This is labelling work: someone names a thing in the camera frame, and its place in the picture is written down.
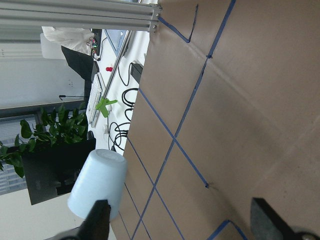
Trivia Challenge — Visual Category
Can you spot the green potted plant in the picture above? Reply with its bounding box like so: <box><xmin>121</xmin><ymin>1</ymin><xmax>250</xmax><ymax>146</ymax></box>
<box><xmin>0</xmin><ymin>105</ymin><xmax>96</xmax><ymax>205</ymax></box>

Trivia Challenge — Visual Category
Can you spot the white keyboard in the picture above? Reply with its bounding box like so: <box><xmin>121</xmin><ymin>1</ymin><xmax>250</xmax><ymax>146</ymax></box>
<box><xmin>86</xmin><ymin>72</ymin><xmax>106</xmax><ymax>128</ymax></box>

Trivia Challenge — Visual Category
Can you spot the person in white hoodie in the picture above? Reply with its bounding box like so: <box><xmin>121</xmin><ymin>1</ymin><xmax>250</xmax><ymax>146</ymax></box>
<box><xmin>42</xmin><ymin>26</ymin><xmax>96</xmax><ymax>81</ymax></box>

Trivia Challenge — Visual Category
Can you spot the light blue plastic cup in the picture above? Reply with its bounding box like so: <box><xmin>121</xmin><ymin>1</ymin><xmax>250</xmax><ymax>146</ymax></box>
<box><xmin>67</xmin><ymin>149</ymin><xmax>128</xmax><ymax>220</ymax></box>

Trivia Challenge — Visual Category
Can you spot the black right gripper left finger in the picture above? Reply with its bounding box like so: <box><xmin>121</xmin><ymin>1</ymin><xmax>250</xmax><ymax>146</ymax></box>
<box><xmin>57</xmin><ymin>200</ymin><xmax>111</xmax><ymax>240</ymax></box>

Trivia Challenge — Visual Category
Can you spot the aluminium frame post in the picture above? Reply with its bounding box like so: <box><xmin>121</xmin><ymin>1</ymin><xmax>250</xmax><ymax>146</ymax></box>
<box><xmin>0</xmin><ymin>0</ymin><xmax>162</xmax><ymax>32</ymax></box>

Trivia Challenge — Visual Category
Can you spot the black power adapter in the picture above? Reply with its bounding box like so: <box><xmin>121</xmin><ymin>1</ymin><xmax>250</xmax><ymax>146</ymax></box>
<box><xmin>130</xmin><ymin>62</ymin><xmax>143</xmax><ymax>84</ymax></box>

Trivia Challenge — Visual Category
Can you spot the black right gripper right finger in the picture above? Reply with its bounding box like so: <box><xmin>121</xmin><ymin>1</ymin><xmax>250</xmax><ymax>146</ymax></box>
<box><xmin>250</xmin><ymin>197</ymin><xmax>320</xmax><ymax>240</ymax></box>

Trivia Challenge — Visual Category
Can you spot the reacher grabber tool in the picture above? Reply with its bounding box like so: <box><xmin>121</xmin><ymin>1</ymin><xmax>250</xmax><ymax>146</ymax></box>
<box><xmin>95</xmin><ymin>30</ymin><xmax>133</xmax><ymax>118</ymax></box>

